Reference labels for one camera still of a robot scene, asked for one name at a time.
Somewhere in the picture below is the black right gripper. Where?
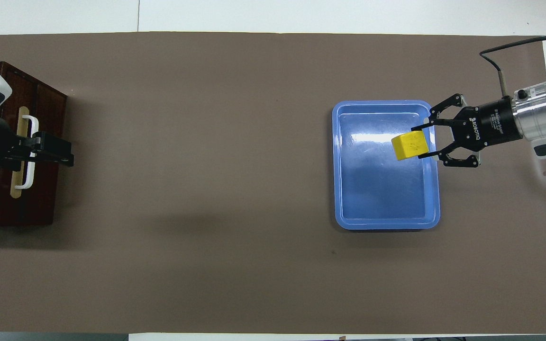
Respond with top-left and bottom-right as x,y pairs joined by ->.
410,93 -> 524,169

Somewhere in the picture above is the brown table mat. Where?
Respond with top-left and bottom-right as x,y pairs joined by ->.
0,32 -> 546,334

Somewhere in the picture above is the white drawer handle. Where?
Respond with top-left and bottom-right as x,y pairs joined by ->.
21,115 -> 39,190

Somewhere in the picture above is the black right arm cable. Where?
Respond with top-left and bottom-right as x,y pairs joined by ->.
479,36 -> 546,98

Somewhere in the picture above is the dark wooden drawer cabinet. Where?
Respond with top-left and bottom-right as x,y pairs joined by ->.
0,61 -> 68,227

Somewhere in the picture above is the blue plastic tray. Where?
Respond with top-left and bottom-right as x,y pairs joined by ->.
332,100 -> 441,231

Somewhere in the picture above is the yellow block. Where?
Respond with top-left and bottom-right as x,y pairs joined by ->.
391,131 -> 430,162

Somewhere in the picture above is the light wooden handle backplate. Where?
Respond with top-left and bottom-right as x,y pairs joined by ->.
10,107 -> 30,199

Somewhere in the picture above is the wooden drawer with dark front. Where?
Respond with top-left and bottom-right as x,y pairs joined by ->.
0,63 -> 39,226

